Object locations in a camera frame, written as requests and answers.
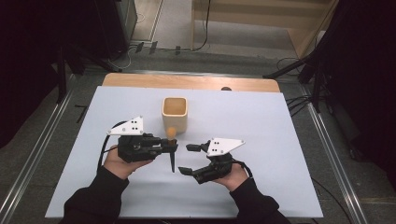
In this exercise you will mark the wooden table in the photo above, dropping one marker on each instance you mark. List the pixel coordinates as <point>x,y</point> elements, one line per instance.
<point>186,82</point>

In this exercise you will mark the person's left hand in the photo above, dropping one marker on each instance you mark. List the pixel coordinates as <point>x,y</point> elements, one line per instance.
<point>120,166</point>

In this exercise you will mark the black cabinet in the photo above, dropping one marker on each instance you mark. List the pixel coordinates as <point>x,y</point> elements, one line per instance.
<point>115,25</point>

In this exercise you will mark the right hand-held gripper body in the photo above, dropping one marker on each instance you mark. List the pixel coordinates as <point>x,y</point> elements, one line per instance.
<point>218,169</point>

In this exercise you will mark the long metal floor rail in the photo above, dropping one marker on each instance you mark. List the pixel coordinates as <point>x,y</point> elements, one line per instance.
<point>34,155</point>
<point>336,161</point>

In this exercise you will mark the black curtain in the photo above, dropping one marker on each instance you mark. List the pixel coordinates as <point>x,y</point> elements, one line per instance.
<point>364,77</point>
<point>28,62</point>

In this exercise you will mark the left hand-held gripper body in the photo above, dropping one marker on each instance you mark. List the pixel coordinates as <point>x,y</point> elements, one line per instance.
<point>135,149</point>

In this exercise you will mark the beige square cup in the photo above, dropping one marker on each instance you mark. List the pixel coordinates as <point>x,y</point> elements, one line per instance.
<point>174,115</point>

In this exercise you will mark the dark round table grommet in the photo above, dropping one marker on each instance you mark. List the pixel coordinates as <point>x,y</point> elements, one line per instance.
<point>226,88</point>

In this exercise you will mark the light wooden shelf unit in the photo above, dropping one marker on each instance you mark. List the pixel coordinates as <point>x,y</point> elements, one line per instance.
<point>249,18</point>

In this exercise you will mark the black stand leg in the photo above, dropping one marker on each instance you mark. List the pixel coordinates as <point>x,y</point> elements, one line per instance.
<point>289,67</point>
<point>317,90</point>
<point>96,60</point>

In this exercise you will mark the white table mat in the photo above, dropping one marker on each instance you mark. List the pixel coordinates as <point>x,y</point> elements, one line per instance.
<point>249,124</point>

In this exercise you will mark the person's right hand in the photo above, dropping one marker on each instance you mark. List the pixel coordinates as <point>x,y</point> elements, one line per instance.
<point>233,180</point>

